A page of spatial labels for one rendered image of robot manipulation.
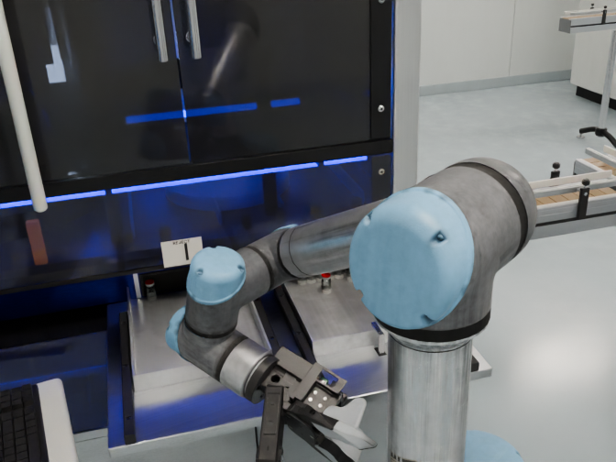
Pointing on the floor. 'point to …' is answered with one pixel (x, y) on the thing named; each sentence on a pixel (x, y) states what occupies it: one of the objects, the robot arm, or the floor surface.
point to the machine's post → (405, 92)
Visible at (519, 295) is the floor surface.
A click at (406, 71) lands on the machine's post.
